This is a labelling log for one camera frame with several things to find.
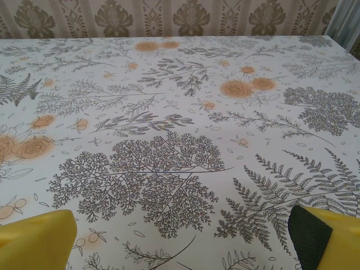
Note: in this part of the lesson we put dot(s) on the pale blue curtain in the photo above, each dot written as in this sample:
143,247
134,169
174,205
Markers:
344,25

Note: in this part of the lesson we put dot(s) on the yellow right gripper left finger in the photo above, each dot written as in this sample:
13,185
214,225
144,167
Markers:
36,242

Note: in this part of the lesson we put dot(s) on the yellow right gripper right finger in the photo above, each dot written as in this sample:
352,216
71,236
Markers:
337,242

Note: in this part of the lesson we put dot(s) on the floral patterned table cover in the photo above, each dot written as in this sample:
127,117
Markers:
180,126

